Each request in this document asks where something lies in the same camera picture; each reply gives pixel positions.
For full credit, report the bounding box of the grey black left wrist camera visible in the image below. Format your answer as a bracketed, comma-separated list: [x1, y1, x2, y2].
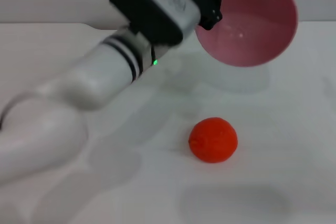
[103, 0, 202, 49]

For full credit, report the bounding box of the orange toy fruit with stem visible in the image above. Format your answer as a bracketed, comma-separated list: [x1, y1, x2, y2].
[188, 116, 239, 164]

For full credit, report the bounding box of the pink plastic bowl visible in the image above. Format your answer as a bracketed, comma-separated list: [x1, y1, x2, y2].
[195, 0, 299, 68]

